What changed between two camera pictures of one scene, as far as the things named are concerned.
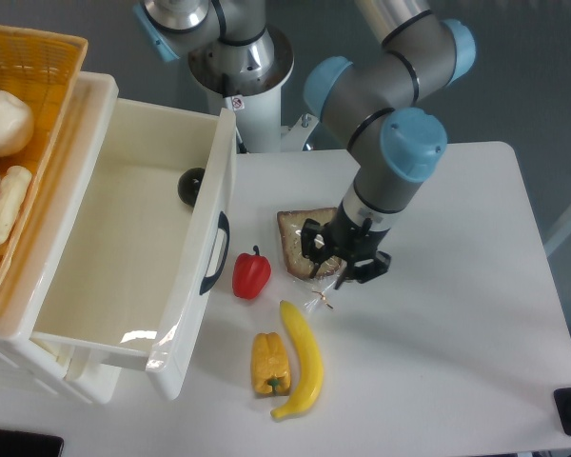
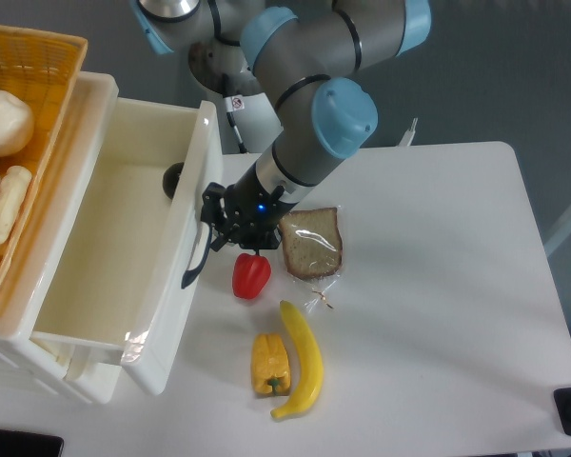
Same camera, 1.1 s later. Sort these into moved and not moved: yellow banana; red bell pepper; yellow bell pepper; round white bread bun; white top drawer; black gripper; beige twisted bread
Moved: black gripper; white top drawer
Not moved: round white bread bun; red bell pepper; beige twisted bread; yellow banana; yellow bell pepper
